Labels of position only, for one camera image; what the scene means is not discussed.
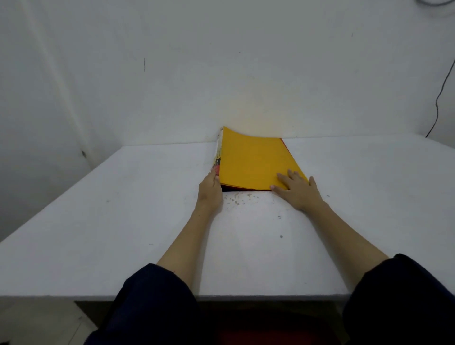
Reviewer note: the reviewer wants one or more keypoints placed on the person's right hand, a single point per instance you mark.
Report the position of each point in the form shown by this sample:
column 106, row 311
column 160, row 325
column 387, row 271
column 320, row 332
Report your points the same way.
column 301, row 195

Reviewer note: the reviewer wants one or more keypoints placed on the person's dark blue left sleeve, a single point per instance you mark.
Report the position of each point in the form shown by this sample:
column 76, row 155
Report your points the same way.
column 153, row 305

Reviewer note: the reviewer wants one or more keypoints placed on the person's left forearm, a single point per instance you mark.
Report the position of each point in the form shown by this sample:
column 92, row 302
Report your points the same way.
column 186, row 245

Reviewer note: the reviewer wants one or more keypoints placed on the person's dark blue right sleeve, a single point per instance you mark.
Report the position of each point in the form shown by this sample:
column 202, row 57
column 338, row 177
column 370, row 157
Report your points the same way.
column 401, row 302

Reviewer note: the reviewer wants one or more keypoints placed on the yellow cover paper pad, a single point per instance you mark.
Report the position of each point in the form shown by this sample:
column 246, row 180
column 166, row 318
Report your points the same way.
column 254, row 161

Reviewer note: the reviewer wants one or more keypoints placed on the person's right thumb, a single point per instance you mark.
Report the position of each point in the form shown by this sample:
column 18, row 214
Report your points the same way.
column 278, row 189

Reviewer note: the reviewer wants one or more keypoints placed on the person's left hand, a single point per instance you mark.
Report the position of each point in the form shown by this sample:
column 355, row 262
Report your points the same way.
column 208, row 194

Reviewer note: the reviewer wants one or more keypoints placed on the person's dark blue sleeve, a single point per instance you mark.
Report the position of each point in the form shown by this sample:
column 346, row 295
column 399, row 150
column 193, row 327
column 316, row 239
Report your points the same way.
column 153, row 305
column 401, row 302

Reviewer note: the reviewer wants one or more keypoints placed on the dark red seat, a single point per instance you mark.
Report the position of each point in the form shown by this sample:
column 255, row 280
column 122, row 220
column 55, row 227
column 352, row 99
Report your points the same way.
column 273, row 328

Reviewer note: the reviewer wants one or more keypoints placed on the person's right middle finger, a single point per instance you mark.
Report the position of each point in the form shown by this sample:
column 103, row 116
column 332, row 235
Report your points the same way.
column 292, row 174

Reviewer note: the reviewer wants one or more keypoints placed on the person's left thumb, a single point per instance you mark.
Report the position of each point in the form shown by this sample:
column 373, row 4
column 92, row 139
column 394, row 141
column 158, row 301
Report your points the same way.
column 218, row 179

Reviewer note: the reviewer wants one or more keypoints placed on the person's right forearm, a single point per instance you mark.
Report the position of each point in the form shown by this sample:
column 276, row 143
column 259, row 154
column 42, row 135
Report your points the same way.
column 346, row 245

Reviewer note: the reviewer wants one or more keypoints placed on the person's right little finger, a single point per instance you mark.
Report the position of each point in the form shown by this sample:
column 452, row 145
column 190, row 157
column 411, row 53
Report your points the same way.
column 312, row 182

